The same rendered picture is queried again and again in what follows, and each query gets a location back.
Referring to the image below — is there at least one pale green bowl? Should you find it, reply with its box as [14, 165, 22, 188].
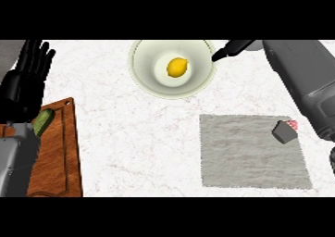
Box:
[127, 40, 218, 100]

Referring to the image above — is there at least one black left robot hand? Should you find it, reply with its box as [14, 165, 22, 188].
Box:
[0, 40, 57, 125]

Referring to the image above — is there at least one grey cloth placemat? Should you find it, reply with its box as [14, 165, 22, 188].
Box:
[197, 114, 314, 190]

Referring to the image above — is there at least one small grey box pink top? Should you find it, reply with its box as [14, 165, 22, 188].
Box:
[270, 119, 299, 145]

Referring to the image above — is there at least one green vegetable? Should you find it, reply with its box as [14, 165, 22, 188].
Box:
[31, 109, 56, 138]

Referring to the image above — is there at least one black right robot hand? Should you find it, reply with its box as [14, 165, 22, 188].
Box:
[212, 40, 256, 63]

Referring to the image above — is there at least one yellow lemon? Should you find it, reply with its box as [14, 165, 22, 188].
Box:
[165, 56, 190, 79]

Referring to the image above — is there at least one brown wooden cutting board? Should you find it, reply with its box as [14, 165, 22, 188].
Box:
[0, 97, 84, 198]

